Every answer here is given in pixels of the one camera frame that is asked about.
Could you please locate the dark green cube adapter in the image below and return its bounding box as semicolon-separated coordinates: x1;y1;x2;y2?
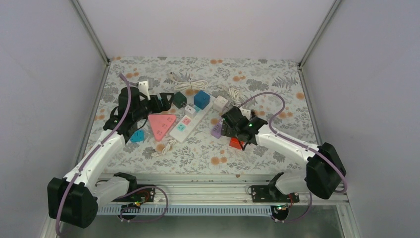
173;92;187;109

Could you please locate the red cube socket adapter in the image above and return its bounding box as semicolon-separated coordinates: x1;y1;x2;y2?
229;137;244;150

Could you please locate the white multicolour power strip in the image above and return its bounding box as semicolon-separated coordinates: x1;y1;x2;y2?
169;95;215;143

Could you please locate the blue cube socket adapter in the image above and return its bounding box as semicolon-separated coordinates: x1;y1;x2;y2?
194;90;210;110

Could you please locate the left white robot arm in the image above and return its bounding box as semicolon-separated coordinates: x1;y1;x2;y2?
47;86;174;229

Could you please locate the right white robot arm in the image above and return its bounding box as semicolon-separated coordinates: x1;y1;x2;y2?
221;107;346;202

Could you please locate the floral patterned table mat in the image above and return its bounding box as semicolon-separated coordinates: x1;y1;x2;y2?
87;57;316;175

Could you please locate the purple power strip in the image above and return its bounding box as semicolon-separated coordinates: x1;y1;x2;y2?
210;120;223;139

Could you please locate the pink triangular power strip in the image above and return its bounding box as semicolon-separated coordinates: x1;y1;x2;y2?
148;114;177;142

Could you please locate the cyan small socket adapter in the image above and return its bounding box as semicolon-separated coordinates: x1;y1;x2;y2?
130;129;145;143

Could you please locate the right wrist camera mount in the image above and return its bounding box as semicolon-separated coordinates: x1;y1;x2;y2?
240;107;257;120

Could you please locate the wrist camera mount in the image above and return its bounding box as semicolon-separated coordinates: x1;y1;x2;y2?
138;80;151;100
240;107;257;120

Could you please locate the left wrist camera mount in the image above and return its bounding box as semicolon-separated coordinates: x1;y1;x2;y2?
138;80;151;100

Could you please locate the white cube adapter with cord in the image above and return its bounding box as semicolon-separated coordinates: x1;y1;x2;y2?
213;96;229;113

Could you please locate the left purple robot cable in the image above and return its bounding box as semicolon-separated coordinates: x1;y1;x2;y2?
55;72;133;237

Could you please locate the white coiled cord bundle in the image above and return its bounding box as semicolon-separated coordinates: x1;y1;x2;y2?
223;86;245;106

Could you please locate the coiled white power cable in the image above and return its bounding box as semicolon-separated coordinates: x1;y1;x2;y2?
168;72;209;93

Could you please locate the braided white cable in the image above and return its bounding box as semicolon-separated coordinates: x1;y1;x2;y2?
149;138;177;158

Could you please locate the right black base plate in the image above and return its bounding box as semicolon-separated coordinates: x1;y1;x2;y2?
247;185;300;203

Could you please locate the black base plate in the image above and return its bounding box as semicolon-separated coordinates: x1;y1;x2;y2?
247;185;300;203
116;184;156;203

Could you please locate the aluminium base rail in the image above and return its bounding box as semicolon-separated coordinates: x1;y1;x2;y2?
53;179;349;206

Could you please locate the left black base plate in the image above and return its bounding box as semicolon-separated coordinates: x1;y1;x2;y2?
116;184;156;203

